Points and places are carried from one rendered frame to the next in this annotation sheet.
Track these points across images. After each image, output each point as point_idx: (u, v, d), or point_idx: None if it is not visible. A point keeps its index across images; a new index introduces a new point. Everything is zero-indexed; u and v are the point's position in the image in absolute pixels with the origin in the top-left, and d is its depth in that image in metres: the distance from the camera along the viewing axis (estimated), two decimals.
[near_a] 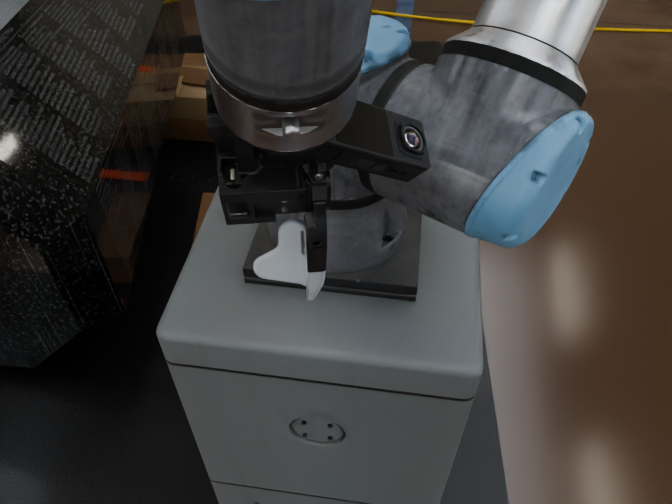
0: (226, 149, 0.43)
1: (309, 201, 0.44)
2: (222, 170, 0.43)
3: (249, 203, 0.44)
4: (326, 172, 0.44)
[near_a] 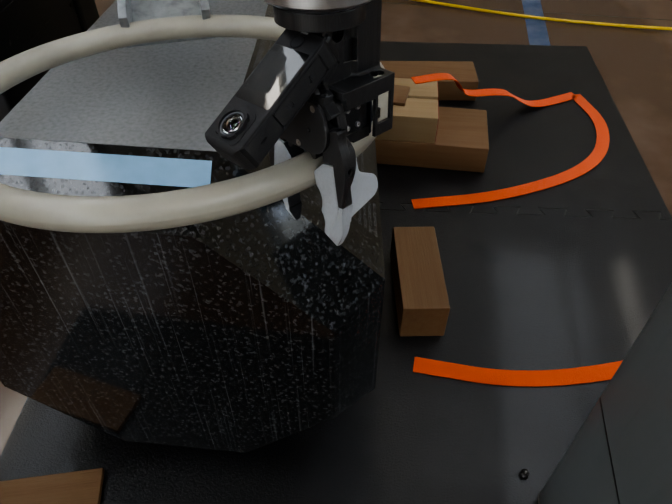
0: None
1: None
2: None
3: None
4: None
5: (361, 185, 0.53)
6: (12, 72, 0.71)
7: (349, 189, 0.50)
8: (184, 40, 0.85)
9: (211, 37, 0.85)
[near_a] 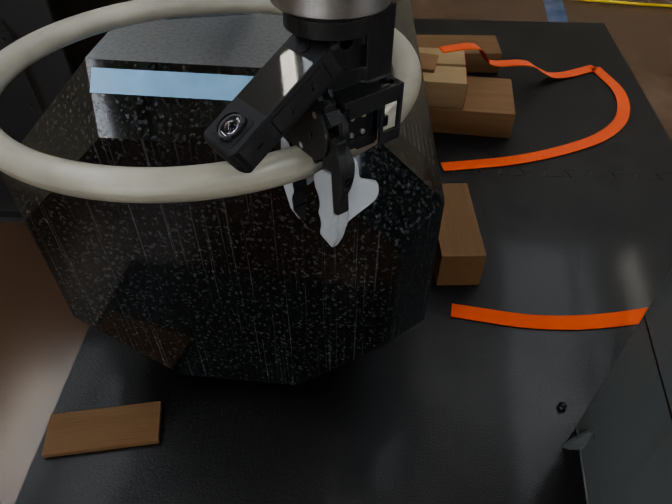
0: None
1: None
2: None
3: None
4: None
5: (361, 191, 0.53)
6: (52, 38, 0.73)
7: (345, 197, 0.50)
8: (222, 15, 0.85)
9: (249, 13, 0.85)
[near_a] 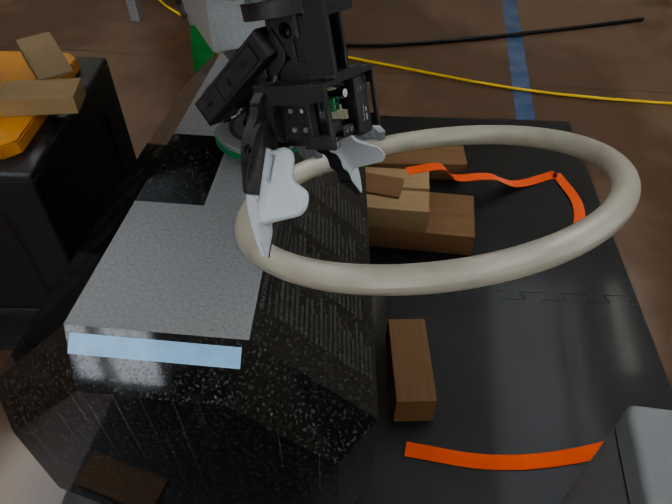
0: (342, 66, 0.47)
1: None
2: (356, 76, 0.48)
3: None
4: None
5: (285, 192, 0.48)
6: None
7: (248, 170, 0.49)
8: None
9: None
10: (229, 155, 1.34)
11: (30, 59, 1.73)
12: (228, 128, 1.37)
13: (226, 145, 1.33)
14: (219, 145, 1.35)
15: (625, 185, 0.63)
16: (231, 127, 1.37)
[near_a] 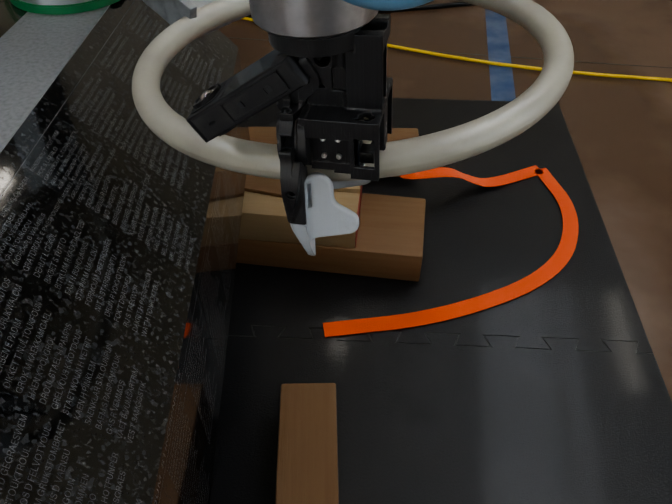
0: None
1: None
2: (385, 98, 0.47)
3: None
4: None
5: (333, 215, 0.51)
6: (157, 83, 0.64)
7: (293, 209, 0.49)
8: (236, 20, 0.82)
9: None
10: (14, 4, 1.00)
11: None
12: None
13: None
14: None
15: (560, 33, 0.64)
16: None
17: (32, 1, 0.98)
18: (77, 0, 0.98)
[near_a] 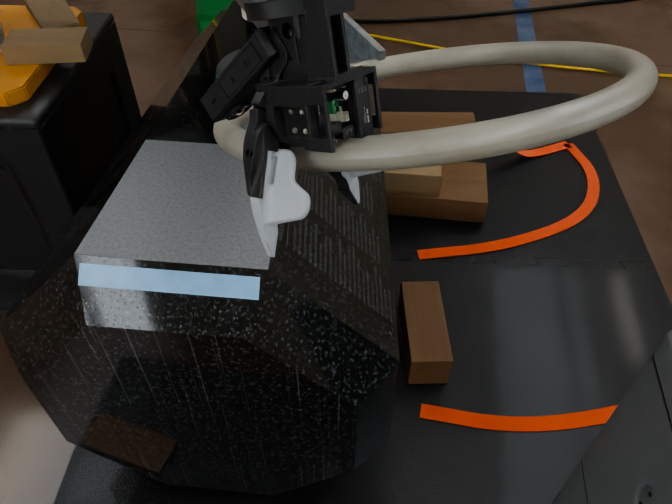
0: (343, 68, 0.47)
1: None
2: (357, 79, 0.48)
3: None
4: None
5: (288, 195, 0.49)
6: None
7: (250, 174, 0.49)
8: None
9: (382, 78, 0.91)
10: None
11: (35, 11, 1.69)
12: None
13: (218, 63, 1.35)
14: None
15: (640, 69, 0.56)
16: None
17: (217, 78, 1.31)
18: None
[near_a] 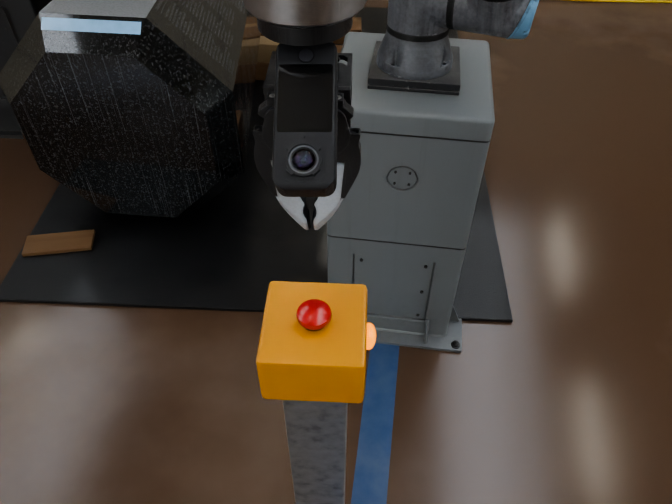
0: None
1: (265, 113, 0.49)
2: None
3: None
4: None
5: None
6: None
7: (352, 179, 0.53)
8: None
9: None
10: None
11: None
12: None
13: None
14: None
15: None
16: None
17: None
18: None
